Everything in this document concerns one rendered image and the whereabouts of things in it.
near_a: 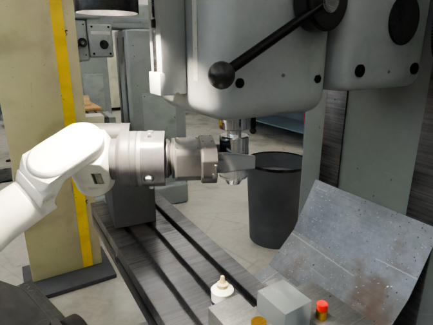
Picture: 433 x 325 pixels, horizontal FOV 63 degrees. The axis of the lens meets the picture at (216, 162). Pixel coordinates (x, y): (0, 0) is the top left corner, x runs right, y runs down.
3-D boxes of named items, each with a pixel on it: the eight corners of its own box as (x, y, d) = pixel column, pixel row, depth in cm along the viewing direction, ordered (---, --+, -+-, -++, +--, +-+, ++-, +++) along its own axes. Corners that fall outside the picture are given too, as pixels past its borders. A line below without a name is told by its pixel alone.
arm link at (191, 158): (218, 139, 50) (133, 140, 49) (218, 202, 53) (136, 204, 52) (211, 122, 62) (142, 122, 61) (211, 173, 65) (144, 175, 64)
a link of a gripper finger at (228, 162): (254, 170, 56) (215, 171, 56) (254, 151, 55) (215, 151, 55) (256, 174, 55) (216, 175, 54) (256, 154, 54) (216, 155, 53)
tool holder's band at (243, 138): (227, 146, 54) (227, 139, 54) (214, 138, 58) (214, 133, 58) (254, 142, 56) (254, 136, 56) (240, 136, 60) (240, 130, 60)
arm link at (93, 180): (135, 166, 50) (51, 167, 49) (143, 201, 59) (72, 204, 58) (139, 106, 57) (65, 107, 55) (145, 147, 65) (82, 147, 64)
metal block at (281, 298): (282, 349, 50) (285, 315, 48) (256, 323, 55) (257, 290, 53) (308, 334, 53) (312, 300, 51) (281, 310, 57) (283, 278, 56)
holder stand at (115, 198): (115, 229, 101) (108, 162, 95) (104, 200, 120) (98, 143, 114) (156, 221, 105) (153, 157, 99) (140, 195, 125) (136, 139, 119)
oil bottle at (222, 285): (218, 338, 63) (218, 285, 59) (207, 324, 66) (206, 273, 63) (237, 329, 64) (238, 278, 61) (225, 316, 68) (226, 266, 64)
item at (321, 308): (321, 322, 51) (323, 308, 50) (312, 316, 52) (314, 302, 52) (328, 318, 52) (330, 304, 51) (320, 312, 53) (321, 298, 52)
